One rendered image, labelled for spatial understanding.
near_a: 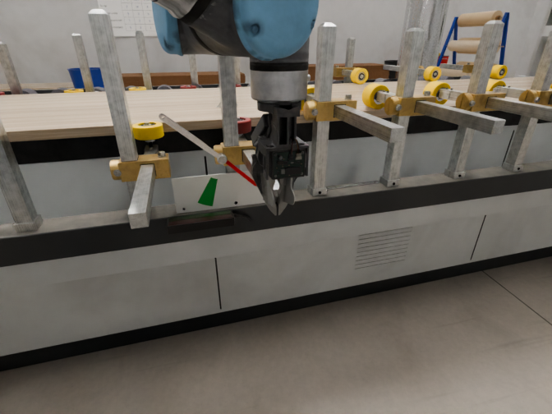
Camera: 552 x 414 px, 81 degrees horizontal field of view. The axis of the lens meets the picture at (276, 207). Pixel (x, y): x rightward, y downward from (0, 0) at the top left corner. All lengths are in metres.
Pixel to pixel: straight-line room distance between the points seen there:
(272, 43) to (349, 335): 1.33
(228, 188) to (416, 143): 0.79
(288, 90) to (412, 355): 1.23
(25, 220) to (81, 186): 0.23
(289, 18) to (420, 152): 1.14
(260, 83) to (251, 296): 1.05
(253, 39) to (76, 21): 7.94
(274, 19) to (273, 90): 0.20
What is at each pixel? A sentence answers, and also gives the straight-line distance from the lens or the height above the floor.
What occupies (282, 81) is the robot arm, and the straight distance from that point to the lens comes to 0.50.
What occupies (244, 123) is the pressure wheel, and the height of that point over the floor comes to 0.90.
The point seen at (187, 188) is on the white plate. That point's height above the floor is 0.77.
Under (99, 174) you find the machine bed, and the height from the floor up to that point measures 0.75.
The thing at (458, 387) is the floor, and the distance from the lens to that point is 1.49.
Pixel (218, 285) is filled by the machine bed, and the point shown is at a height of 0.25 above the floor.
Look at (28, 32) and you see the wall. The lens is 8.48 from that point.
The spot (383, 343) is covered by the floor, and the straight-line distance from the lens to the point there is 1.52.
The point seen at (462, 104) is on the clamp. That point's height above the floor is 0.94.
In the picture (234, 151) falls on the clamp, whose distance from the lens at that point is 0.85.
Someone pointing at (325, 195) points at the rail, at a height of 0.70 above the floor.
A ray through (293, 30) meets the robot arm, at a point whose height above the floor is 1.12.
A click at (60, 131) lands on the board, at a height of 0.89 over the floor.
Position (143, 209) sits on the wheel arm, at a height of 0.84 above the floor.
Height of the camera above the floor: 1.11
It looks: 27 degrees down
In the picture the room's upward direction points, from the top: straight up
